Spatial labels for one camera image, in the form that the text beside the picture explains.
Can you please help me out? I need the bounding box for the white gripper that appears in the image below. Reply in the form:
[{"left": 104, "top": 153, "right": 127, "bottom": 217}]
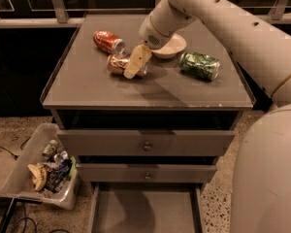
[{"left": 124, "top": 14, "right": 175, "bottom": 79}]

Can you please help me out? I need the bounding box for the orange soda can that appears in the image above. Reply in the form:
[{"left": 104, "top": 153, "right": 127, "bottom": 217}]
[{"left": 107, "top": 53, "right": 148, "bottom": 80}]

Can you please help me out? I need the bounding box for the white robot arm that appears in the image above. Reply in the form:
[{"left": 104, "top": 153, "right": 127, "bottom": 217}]
[{"left": 124, "top": 0, "right": 291, "bottom": 233}]

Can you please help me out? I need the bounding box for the red soda can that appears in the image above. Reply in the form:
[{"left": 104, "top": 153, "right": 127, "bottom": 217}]
[{"left": 93, "top": 30, "right": 125, "bottom": 54}]

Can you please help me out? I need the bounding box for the green soda can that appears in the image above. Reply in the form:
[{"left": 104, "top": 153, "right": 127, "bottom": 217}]
[{"left": 179, "top": 52, "right": 220, "bottom": 82}]

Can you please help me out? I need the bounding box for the grey drawer cabinet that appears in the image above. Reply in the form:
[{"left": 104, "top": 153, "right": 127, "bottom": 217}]
[{"left": 40, "top": 14, "right": 257, "bottom": 192}]

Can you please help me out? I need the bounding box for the grey top drawer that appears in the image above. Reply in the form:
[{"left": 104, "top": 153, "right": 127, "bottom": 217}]
[{"left": 57, "top": 130, "right": 235, "bottom": 156}]

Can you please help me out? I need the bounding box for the grey drawer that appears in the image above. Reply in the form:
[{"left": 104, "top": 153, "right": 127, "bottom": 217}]
[
  {"left": 86, "top": 183, "right": 206, "bottom": 233},
  {"left": 77, "top": 163, "right": 216, "bottom": 183},
  {"left": 57, "top": 130, "right": 235, "bottom": 156}
]

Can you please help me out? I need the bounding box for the grey middle drawer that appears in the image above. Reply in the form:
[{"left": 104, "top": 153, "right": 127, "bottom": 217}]
[{"left": 77, "top": 163, "right": 216, "bottom": 183}]

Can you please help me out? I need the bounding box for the small can in bin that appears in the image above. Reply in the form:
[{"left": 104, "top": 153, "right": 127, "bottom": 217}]
[{"left": 42, "top": 140, "right": 58, "bottom": 159}]

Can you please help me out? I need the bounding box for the grey bottom drawer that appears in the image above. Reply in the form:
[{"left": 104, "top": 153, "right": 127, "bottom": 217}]
[{"left": 86, "top": 183, "right": 206, "bottom": 233}]

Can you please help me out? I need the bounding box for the white paper bowl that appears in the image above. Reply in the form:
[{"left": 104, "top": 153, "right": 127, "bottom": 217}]
[{"left": 152, "top": 34, "right": 186, "bottom": 59}]

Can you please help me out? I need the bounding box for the metal window railing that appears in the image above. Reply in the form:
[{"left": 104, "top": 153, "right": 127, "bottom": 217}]
[{"left": 0, "top": 0, "right": 291, "bottom": 29}]

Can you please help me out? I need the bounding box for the dark blue snack wrapper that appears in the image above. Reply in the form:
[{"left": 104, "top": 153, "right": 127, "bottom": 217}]
[{"left": 46, "top": 159, "right": 72, "bottom": 193}]

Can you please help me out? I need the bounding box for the tan crumpled bag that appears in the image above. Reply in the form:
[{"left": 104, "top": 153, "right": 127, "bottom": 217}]
[{"left": 28, "top": 163, "right": 48, "bottom": 192}]

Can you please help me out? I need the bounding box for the clear plastic bin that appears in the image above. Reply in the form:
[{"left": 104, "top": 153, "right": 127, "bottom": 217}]
[{"left": 0, "top": 123, "right": 81, "bottom": 210}]

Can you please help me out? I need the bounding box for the black floor cable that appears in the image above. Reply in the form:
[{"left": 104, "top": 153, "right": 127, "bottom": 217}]
[{"left": 0, "top": 136, "right": 32, "bottom": 162}]

